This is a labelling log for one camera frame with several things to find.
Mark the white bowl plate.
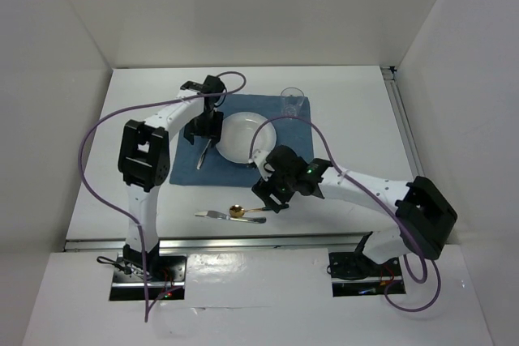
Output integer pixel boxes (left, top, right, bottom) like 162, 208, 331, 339
216, 112, 277, 164

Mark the gold spoon green handle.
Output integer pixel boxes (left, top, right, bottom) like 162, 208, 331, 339
229, 204, 270, 218

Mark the silver fork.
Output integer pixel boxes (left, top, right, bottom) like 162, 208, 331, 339
196, 139, 212, 170

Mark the blue cloth napkin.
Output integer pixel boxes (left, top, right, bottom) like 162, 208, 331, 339
169, 94, 314, 188

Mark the clear drinking glass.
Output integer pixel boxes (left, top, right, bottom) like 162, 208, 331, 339
280, 88, 305, 117

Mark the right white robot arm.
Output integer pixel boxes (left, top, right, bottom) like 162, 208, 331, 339
251, 146, 457, 275

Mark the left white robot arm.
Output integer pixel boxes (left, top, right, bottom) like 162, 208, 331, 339
118, 75, 226, 280

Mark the silver table knife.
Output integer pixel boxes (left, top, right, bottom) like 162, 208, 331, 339
194, 210, 267, 224

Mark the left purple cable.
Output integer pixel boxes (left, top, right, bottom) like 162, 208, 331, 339
77, 70, 248, 323

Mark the aluminium front rail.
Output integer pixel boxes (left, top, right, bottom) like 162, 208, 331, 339
64, 233, 363, 252

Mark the aluminium rail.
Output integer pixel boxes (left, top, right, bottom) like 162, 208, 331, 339
380, 65, 447, 245
64, 233, 363, 252

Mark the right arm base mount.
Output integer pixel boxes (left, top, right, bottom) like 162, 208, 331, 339
326, 245, 406, 297

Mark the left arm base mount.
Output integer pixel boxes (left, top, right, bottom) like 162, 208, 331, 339
96, 254, 187, 301

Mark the aluminium right side rail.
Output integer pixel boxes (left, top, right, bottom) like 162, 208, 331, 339
380, 65, 447, 245

